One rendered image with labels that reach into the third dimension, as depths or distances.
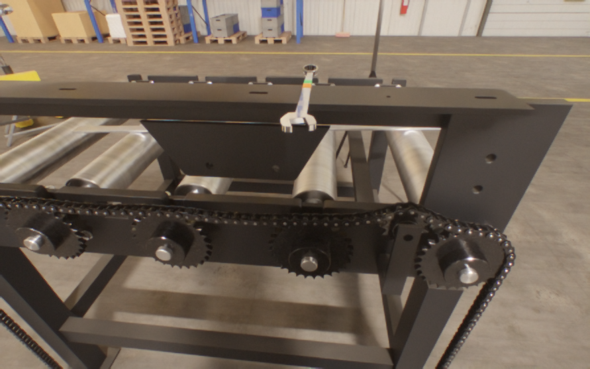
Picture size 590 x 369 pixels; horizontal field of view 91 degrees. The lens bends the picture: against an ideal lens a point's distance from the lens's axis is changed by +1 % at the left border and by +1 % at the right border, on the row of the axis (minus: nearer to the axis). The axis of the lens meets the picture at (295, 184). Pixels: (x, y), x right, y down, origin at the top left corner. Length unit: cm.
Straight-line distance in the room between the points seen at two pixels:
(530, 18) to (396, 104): 1043
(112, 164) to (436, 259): 83
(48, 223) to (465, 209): 86
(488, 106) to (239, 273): 145
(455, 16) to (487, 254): 953
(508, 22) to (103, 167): 1032
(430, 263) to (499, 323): 114
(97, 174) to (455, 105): 81
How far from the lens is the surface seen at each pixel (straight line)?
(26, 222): 85
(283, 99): 44
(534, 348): 177
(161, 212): 62
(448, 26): 1003
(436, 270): 67
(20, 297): 124
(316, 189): 67
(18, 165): 114
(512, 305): 186
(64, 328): 137
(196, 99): 47
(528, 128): 58
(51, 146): 120
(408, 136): 97
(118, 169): 94
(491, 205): 65
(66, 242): 84
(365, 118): 52
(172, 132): 59
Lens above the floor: 131
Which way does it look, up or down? 35 degrees down
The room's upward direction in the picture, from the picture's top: 1 degrees counter-clockwise
